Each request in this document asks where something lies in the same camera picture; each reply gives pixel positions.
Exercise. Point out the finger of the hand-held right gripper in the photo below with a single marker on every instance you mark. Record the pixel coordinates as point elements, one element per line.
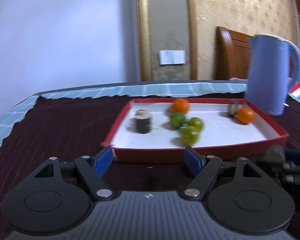
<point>298,152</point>

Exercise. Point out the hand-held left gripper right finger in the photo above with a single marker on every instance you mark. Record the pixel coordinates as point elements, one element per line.
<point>193,160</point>

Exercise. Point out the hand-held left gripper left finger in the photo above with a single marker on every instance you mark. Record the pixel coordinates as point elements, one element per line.
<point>102,161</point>

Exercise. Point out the green tomato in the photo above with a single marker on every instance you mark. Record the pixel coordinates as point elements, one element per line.
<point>197,123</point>
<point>190,135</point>

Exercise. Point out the red cardboard box tray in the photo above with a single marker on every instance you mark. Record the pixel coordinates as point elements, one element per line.
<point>215,135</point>

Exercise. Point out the green mandarin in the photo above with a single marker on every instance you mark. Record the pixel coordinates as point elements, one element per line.
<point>177,120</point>

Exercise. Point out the dark sugarcane piece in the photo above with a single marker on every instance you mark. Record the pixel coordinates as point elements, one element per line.
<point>142,122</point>

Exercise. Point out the orange mandarin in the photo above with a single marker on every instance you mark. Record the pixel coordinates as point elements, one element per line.
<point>245,115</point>
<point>180,105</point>

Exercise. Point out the dark water chestnut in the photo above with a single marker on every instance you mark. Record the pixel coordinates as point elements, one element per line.
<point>233,108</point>

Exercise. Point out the dark red striped cloth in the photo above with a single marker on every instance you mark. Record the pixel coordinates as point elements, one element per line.
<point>65,130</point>

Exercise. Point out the light blue checked cloth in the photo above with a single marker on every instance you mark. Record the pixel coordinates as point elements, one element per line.
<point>65,92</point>

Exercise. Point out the blue electric kettle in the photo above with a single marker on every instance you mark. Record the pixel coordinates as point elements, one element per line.
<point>267,75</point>

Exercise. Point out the wooden bed headboard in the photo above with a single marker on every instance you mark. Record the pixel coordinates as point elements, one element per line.
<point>232,55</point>

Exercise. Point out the white wall light switch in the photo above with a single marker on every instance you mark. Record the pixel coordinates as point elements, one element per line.
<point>172,57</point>

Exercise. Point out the gold framed wall panel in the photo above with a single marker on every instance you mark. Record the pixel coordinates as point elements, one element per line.
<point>165,17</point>

